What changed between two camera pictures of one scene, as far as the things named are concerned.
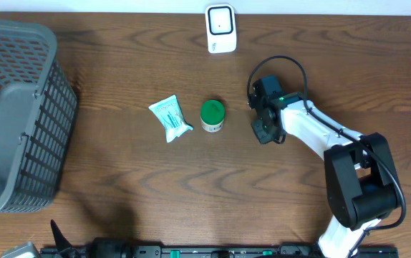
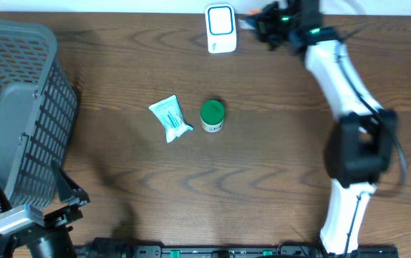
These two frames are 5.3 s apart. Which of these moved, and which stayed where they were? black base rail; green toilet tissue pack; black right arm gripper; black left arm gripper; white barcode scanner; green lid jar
Moved: black right arm gripper; black left arm gripper
Stayed: white barcode scanner; green toilet tissue pack; black base rail; green lid jar
